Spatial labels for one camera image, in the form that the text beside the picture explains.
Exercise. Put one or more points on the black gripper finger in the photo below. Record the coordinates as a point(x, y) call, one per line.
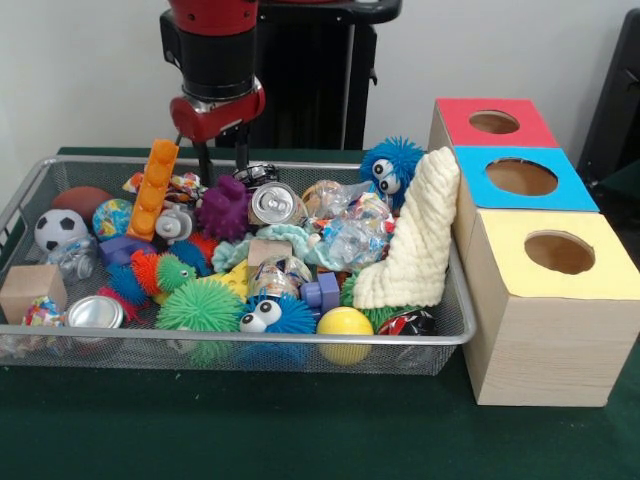
point(242, 150)
point(205, 165)

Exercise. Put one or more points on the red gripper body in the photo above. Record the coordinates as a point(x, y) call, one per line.
point(215, 120)

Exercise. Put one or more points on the purple spiky toy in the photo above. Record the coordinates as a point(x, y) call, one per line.
point(225, 210)

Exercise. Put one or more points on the blue spiky ball with eyes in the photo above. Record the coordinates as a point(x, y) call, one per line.
point(290, 320)
point(397, 160)

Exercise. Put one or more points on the cream waffle cloth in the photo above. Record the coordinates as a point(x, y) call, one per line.
point(420, 250)

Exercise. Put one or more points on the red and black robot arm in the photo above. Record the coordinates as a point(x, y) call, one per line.
point(215, 45)

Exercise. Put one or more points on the clear mesh bin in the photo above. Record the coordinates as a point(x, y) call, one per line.
point(150, 357)

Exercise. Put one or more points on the wooden three-hole box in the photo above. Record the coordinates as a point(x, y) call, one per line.
point(550, 350)

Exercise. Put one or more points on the orange toy brick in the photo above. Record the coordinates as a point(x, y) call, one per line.
point(152, 195)

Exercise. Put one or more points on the brown toy football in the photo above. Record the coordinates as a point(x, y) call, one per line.
point(80, 197)

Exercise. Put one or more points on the green spiky ball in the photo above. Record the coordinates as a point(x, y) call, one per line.
point(200, 307)

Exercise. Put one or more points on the black and white soccer ball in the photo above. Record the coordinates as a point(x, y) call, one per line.
point(60, 229)

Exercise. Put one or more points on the silver tin can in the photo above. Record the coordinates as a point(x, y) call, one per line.
point(95, 312)

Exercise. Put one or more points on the yellow ball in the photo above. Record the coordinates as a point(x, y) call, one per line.
point(345, 325)

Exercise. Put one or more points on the plain wooden block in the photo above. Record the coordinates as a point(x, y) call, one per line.
point(30, 287)

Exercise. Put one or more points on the colourful confetti ball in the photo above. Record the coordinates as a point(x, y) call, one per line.
point(42, 311)

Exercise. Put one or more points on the dark green table cloth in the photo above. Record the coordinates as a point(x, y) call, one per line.
point(625, 182)
point(250, 430)

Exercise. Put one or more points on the black upright panel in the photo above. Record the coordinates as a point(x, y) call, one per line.
point(615, 100)

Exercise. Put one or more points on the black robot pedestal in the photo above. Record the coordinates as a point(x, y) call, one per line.
point(310, 75)

